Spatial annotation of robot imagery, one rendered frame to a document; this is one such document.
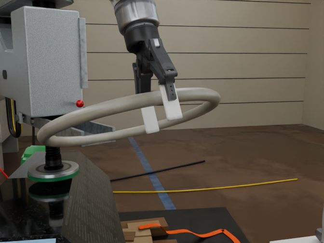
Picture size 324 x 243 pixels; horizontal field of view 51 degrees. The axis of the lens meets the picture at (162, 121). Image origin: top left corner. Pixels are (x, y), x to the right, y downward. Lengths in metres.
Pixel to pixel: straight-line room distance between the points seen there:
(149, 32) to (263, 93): 6.66
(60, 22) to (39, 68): 0.20
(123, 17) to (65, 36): 0.72
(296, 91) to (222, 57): 1.86
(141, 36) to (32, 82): 0.75
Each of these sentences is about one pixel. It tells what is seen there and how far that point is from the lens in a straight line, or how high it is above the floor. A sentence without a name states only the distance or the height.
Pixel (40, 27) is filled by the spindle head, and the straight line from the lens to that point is 1.40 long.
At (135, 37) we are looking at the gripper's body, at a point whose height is 1.39.
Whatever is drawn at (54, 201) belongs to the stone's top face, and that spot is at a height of 0.83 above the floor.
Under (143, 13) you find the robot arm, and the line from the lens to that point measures 0.72.
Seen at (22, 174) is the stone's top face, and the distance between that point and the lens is 1.70.
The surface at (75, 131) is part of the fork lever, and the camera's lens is 1.12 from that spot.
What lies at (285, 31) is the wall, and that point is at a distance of 7.52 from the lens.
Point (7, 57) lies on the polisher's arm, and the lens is 1.71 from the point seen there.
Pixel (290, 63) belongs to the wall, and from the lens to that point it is 7.59.
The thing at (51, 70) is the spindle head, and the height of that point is 1.31.
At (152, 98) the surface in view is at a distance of 0.68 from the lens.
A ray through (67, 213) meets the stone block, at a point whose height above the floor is 0.82.
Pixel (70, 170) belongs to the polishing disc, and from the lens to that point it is 1.50.
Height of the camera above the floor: 1.35
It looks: 10 degrees down
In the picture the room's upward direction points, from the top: straight up
